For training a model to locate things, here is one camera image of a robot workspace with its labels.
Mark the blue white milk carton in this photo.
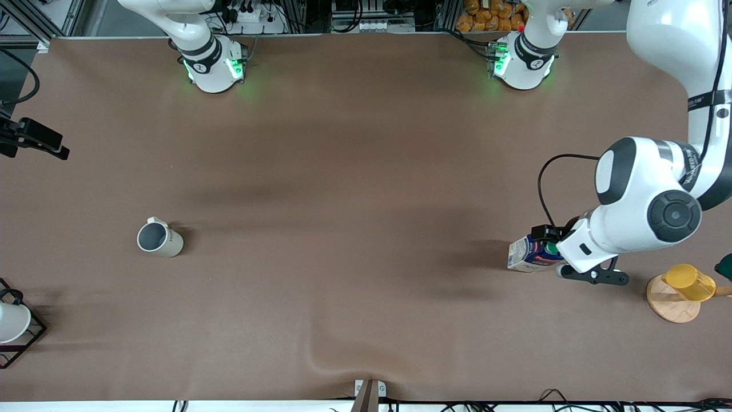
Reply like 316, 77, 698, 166
507, 233, 567, 274

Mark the beige ceramic mug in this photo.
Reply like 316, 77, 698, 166
137, 216, 185, 258

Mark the yellow plastic cup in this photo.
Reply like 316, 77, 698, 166
662, 263, 717, 302

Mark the round wooden board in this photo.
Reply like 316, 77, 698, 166
646, 274, 702, 324

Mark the white bowl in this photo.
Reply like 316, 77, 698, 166
0, 302, 32, 344

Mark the white power strip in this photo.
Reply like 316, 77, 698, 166
225, 5, 288, 34
351, 19, 416, 33

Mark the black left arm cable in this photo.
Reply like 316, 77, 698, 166
537, 0, 730, 228

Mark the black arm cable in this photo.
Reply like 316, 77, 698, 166
0, 49, 41, 107
537, 0, 730, 228

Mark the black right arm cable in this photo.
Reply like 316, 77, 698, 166
0, 49, 41, 107

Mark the aluminium frame rail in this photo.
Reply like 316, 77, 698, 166
0, 0, 86, 53

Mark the black wire rack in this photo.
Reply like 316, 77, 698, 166
0, 278, 48, 370

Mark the grey metal table bracket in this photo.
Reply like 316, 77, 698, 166
353, 379, 387, 412

